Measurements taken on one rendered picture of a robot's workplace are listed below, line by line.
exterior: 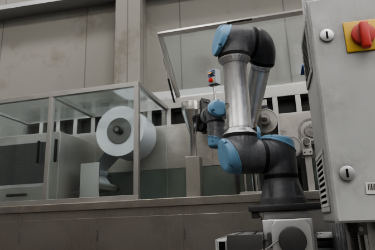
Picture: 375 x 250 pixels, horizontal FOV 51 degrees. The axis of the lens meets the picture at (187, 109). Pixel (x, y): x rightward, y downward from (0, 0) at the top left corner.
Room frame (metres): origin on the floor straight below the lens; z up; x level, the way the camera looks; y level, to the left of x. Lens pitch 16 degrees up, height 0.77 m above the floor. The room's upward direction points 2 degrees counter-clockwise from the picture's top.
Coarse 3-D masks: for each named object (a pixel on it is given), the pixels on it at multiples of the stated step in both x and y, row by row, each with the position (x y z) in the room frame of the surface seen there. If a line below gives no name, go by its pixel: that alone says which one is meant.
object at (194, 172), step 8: (184, 112) 2.43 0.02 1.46; (192, 112) 2.41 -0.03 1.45; (184, 120) 2.47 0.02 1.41; (192, 120) 2.42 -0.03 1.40; (192, 128) 2.44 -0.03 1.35; (192, 136) 2.45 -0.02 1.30; (192, 144) 2.45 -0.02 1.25; (192, 152) 2.45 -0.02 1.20; (192, 160) 2.43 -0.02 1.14; (200, 160) 2.45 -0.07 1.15; (192, 168) 2.43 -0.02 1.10; (200, 168) 2.44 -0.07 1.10; (192, 176) 2.43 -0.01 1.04; (200, 176) 2.43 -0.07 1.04; (192, 184) 2.43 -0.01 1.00; (200, 184) 2.42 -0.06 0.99; (192, 192) 2.43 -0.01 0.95; (200, 192) 2.42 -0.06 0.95
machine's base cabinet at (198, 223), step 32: (0, 224) 2.39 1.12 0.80; (32, 224) 2.33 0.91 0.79; (64, 224) 2.28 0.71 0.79; (96, 224) 2.23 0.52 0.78; (128, 224) 2.18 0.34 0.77; (160, 224) 2.14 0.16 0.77; (192, 224) 2.09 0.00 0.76; (224, 224) 2.05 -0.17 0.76; (256, 224) 2.01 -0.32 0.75; (320, 224) 1.93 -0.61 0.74
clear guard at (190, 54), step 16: (192, 32) 2.34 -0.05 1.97; (208, 32) 2.32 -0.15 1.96; (272, 32) 2.27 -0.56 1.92; (288, 32) 2.26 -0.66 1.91; (176, 48) 2.44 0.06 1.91; (192, 48) 2.43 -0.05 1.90; (208, 48) 2.41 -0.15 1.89; (288, 48) 2.34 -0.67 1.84; (176, 64) 2.54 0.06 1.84; (192, 64) 2.52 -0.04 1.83; (208, 64) 2.51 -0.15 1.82; (288, 64) 2.43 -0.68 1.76; (176, 80) 2.65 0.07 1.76; (192, 80) 2.63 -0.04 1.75; (272, 80) 2.55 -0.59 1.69; (288, 80) 2.53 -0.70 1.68; (304, 80) 2.52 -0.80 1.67
